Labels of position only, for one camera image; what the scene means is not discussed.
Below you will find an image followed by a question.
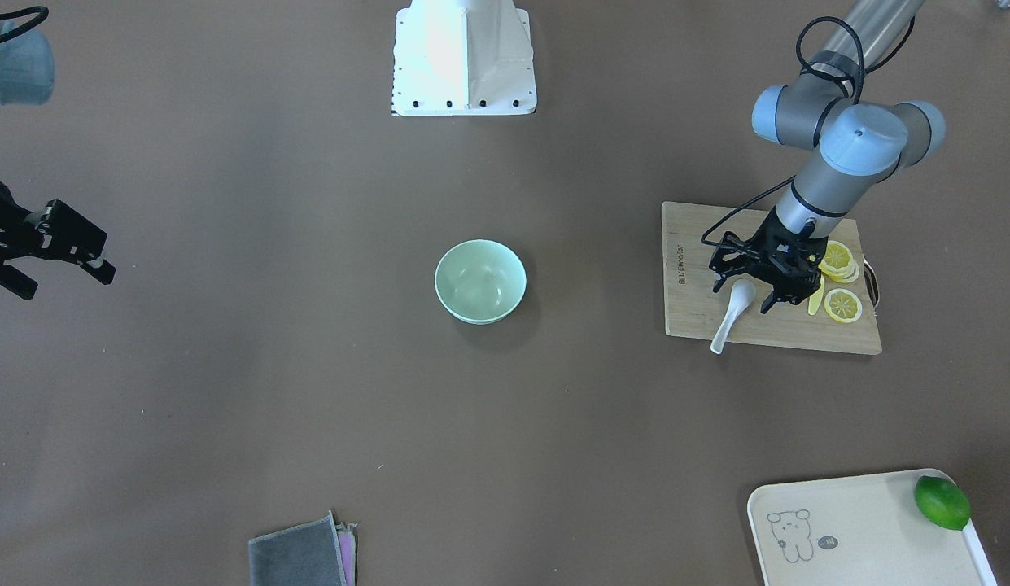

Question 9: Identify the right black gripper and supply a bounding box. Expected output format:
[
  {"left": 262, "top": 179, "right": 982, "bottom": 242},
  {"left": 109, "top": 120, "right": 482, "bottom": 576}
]
[{"left": 0, "top": 181, "right": 116, "bottom": 300}]

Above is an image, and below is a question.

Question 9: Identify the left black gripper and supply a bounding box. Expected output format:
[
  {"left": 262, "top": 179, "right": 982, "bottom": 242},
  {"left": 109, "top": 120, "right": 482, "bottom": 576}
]
[{"left": 709, "top": 211, "right": 829, "bottom": 314}]

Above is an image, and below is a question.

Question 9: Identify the white ceramic spoon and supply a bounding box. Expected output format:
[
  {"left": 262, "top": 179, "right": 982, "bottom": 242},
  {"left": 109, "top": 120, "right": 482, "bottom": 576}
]
[{"left": 710, "top": 278, "right": 758, "bottom": 355}]

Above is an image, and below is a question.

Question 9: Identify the light green bowl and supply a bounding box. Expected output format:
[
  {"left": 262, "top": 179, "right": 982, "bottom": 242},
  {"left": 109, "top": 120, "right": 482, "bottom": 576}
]
[{"left": 434, "top": 238, "right": 528, "bottom": 326}]

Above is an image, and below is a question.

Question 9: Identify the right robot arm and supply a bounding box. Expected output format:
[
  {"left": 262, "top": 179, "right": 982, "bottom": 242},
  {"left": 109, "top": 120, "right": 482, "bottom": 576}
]
[{"left": 0, "top": 5, "right": 116, "bottom": 300}]

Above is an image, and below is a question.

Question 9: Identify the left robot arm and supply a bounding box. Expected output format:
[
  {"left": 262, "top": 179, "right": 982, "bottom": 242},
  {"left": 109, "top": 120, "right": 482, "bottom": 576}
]
[{"left": 709, "top": 1, "right": 947, "bottom": 313}]

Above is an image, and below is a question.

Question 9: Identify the wooden cutting board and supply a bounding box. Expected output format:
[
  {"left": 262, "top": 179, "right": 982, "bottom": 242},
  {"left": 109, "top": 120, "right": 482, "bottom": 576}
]
[{"left": 661, "top": 203, "right": 883, "bottom": 356}]

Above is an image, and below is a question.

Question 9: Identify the yellow plastic knife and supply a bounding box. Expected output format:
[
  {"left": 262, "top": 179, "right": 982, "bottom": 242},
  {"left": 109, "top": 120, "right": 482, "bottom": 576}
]
[{"left": 807, "top": 277, "right": 827, "bottom": 316}]

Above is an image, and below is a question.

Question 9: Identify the upper lemon slice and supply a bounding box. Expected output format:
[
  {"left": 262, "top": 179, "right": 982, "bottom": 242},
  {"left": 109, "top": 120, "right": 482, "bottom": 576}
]
[{"left": 820, "top": 239, "right": 861, "bottom": 283}]

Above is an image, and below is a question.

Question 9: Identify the lemon slice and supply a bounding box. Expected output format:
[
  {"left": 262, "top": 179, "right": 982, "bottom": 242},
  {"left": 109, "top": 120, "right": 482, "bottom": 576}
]
[
  {"left": 822, "top": 288, "right": 864, "bottom": 324},
  {"left": 820, "top": 239, "right": 861, "bottom": 283}
]

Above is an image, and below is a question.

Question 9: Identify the lower lemon slice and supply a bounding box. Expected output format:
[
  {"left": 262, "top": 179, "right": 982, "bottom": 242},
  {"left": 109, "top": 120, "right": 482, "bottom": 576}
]
[{"left": 822, "top": 288, "right": 864, "bottom": 324}]

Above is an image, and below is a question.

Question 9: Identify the green lime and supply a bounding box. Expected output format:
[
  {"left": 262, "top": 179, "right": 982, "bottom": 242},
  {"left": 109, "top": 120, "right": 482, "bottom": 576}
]
[{"left": 913, "top": 475, "right": 971, "bottom": 531}]

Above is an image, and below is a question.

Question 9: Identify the grey folded cloth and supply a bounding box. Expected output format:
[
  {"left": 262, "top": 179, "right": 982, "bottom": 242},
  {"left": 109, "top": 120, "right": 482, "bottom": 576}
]
[{"left": 248, "top": 512, "right": 358, "bottom": 585}]

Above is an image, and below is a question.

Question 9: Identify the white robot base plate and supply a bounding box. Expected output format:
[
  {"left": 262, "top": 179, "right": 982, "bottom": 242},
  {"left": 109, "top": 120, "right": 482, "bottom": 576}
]
[{"left": 391, "top": 1, "right": 538, "bottom": 116}]

